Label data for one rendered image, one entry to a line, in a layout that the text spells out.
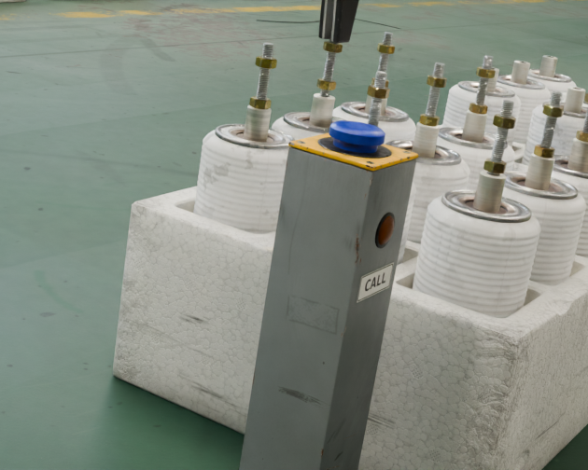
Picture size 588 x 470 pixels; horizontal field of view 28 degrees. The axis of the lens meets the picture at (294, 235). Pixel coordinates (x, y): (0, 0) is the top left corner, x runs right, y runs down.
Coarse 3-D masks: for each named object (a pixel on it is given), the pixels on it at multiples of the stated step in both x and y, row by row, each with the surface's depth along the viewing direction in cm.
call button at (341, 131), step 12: (348, 120) 85; (336, 132) 82; (348, 132) 82; (360, 132) 82; (372, 132) 82; (384, 132) 83; (336, 144) 83; (348, 144) 82; (360, 144) 82; (372, 144) 82
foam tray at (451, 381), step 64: (192, 192) 114; (128, 256) 110; (192, 256) 106; (256, 256) 102; (576, 256) 113; (128, 320) 111; (192, 320) 107; (256, 320) 103; (448, 320) 93; (512, 320) 94; (576, 320) 103; (192, 384) 109; (384, 384) 98; (448, 384) 94; (512, 384) 92; (576, 384) 110; (384, 448) 99; (448, 448) 95; (512, 448) 98
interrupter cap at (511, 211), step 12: (456, 192) 100; (468, 192) 101; (444, 204) 97; (456, 204) 97; (468, 204) 98; (504, 204) 99; (516, 204) 100; (480, 216) 95; (492, 216) 94; (504, 216) 95; (516, 216) 96; (528, 216) 96
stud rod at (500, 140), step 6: (504, 102) 95; (510, 102) 95; (504, 108) 95; (510, 108) 95; (504, 114) 95; (510, 114) 95; (498, 132) 96; (504, 132) 96; (498, 138) 96; (504, 138) 96; (498, 144) 96; (504, 144) 96; (498, 150) 96; (492, 156) 96; (498, 156) 96; (492, 174) 97
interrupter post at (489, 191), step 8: (480, 176) 97; (488, 176) 96; (496, 176) 96; (504, 176) 97; (480, 184) 97; (488, 184) 96; (496, 184) 96; (504, 184) 97; (480, 192) 97; (488, 192) 97; (496, 192) 97; (480, 200) 97; (488, 200) 97; (496, 200) 97; (480, 208) 97; (488, 208) 97; (496, 208) 97
